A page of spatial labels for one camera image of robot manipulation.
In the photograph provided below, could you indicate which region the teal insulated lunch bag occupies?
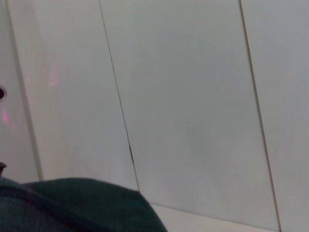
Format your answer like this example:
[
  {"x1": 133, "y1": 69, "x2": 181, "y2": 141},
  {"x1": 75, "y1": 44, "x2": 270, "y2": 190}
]
[{"x1": 0, "y1": 162, "x2": 169, "y2": 232}]

